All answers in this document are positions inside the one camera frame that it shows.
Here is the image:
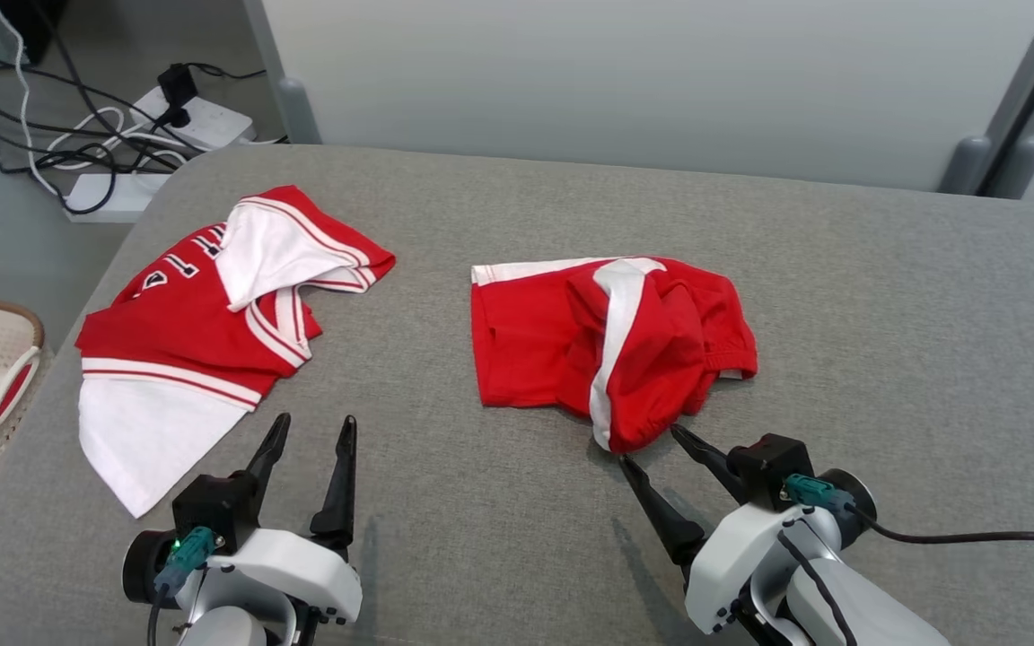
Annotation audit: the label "teal left cable connector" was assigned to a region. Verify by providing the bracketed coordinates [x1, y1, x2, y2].
[155, 528, 217, 598]

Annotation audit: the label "red white-striped shorts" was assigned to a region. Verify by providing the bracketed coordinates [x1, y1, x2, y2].
[470, 257, 758, 453]

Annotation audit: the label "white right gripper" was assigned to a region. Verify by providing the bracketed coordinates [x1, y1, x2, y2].
[618, 423, 841, 634]

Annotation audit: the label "teal cable connector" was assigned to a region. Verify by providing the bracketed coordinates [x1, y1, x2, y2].
[784, 474, 854, 514]
[155, 528, 217, 598]

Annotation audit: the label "coiled white cable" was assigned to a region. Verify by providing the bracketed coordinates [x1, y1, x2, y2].
[46, 106, 188, 173]

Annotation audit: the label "white power strip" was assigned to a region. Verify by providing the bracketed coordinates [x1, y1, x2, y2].
[131, 85, 256, 152]
[64, 170, 172, 223]

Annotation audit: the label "long white cable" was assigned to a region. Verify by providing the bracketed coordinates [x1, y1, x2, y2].
[0, 0, 65, 196]

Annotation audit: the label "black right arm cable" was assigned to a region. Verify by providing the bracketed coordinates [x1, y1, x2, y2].
[845, 507, 1034, 550]

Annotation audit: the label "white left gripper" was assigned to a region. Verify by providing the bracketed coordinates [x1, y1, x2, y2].
[203, 413, 363, 624]

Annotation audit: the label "red white basketball jersey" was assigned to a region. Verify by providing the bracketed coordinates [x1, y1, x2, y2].
[75, 185, 397, 519]

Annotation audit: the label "black adapter cable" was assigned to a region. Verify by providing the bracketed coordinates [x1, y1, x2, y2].
[187, 61, 267, 82]

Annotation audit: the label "teal right cable connector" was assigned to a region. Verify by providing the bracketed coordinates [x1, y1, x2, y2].
[784, 474, 854, 514]

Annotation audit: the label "grey partition post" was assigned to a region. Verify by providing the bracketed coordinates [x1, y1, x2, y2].
[243, 0, 322, 144]
[939, 0, 1034, 200]

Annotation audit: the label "black power adapter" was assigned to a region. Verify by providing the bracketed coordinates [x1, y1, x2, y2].
[158, 63, 199, 128]

